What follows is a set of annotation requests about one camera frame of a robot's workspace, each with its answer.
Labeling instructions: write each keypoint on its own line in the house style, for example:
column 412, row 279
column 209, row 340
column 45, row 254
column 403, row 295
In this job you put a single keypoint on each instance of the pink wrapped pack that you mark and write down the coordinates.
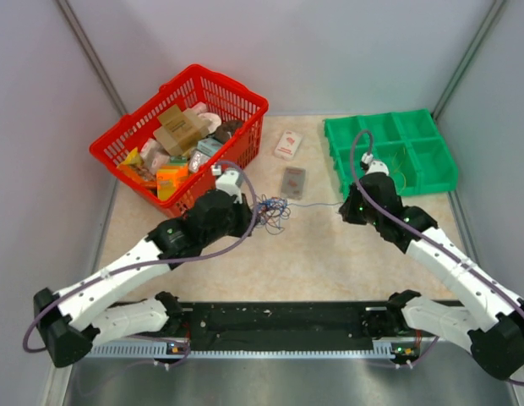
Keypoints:
column 153, row 155

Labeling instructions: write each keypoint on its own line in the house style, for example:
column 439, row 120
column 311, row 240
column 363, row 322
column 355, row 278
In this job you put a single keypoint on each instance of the brown cardboard box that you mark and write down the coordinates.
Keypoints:
column 179, row 130

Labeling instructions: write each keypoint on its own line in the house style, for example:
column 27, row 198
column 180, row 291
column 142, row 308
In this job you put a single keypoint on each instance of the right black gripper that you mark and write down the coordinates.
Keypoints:
column 347, row 209

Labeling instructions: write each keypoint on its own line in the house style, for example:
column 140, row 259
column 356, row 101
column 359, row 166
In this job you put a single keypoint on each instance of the orange snack box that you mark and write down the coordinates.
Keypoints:
column 169, row 179

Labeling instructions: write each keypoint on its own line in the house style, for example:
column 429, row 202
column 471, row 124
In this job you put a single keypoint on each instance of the clear plastic card case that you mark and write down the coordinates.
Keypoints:
column 293, row 182

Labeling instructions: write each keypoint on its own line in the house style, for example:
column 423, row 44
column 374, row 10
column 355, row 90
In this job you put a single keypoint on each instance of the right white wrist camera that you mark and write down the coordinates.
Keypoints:
column 369, row 164

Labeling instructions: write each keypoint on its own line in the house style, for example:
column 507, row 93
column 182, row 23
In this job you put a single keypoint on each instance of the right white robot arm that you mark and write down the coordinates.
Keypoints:
column 488, row 324

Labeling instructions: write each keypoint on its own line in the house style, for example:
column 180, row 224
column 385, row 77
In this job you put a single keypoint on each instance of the teal small box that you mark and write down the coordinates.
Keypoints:
column 209, row 146

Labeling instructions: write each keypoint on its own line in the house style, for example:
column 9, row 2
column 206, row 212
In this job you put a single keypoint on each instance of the white slotted cable duct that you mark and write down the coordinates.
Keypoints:
column 139, row 350

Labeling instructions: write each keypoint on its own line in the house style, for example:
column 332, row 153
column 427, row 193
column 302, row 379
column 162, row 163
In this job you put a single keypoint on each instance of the white red card box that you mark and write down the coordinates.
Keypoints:
column 288, row 144

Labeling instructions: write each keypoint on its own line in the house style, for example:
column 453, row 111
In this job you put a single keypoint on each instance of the red plastic basket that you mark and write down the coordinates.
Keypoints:
column 223, row 96

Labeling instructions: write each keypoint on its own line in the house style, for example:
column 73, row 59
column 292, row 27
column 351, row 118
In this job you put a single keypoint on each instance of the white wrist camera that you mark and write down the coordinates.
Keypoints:
column 369, row 164
column 229, row 181

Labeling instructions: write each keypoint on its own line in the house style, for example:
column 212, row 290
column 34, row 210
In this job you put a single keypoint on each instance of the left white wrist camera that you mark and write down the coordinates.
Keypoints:
column 229, row 181

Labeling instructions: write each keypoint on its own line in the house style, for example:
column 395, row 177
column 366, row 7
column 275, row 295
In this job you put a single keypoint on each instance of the yellow snack packet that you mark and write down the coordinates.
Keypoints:
column 133, row 168

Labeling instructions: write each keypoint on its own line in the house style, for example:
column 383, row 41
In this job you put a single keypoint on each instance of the white pink pouch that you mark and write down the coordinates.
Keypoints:
column 212, row 120

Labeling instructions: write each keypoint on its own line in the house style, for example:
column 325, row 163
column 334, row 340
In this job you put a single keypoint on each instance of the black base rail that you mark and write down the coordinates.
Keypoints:
column 284, row 326

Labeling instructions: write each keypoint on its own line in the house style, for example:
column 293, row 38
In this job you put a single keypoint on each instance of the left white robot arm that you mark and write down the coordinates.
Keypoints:
column 74, row 320

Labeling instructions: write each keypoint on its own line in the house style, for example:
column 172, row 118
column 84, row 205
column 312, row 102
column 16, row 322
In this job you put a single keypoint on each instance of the dark brown round item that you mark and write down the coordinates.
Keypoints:
column 227, row 130

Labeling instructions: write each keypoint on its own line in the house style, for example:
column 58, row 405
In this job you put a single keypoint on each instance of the green compartment tray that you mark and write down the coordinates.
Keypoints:
column 409, row 143

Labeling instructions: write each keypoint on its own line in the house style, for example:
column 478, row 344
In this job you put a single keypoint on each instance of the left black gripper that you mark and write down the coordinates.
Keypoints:
column 246, row 216

